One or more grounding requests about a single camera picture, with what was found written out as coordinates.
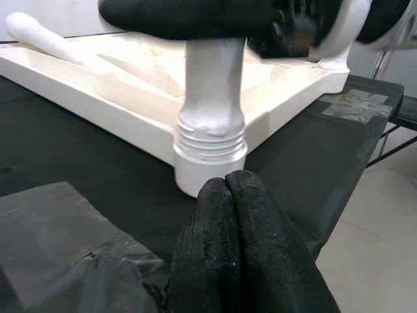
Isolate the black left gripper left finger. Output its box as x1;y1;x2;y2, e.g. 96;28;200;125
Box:
167;175;246;313

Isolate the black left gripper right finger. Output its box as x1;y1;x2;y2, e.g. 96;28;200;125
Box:
226;169;342;313

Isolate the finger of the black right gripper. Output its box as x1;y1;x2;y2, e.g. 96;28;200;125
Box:
97;0;285;42

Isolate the white plastic children table top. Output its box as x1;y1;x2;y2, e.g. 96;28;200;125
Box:
0;30;352;200

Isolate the clear tape patch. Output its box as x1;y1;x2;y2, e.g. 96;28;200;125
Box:
320;86;394;126
0;180;171;313

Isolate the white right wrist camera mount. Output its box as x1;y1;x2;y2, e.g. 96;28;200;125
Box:
305;0;371;63

